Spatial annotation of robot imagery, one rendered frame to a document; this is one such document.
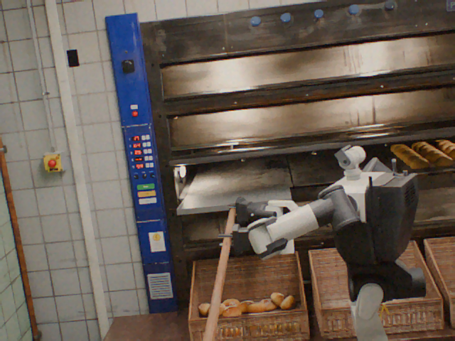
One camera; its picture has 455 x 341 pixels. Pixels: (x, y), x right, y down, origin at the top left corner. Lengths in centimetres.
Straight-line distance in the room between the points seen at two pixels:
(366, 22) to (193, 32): 85
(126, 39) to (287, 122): 90
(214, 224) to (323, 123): 77
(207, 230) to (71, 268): 77
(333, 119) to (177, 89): 80
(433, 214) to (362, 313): 108
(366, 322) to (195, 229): 121
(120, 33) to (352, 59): 115
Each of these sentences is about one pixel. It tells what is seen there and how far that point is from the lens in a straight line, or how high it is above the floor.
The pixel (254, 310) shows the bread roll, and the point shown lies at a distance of 327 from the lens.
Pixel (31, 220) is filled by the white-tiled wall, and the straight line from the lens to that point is 355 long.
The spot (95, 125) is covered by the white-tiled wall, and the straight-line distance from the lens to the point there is 333.
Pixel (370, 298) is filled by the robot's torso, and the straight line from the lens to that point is 247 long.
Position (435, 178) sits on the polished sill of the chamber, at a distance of 340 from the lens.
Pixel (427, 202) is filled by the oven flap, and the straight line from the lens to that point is 343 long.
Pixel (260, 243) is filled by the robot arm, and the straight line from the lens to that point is 220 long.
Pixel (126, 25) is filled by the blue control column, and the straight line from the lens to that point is 324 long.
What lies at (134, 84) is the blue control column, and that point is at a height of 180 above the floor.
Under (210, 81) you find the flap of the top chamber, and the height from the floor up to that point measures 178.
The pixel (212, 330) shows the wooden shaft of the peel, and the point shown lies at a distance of 176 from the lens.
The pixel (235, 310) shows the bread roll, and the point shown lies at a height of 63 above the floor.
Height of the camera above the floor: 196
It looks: 12 degrees down
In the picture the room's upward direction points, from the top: 7 degrees counter-clockwise
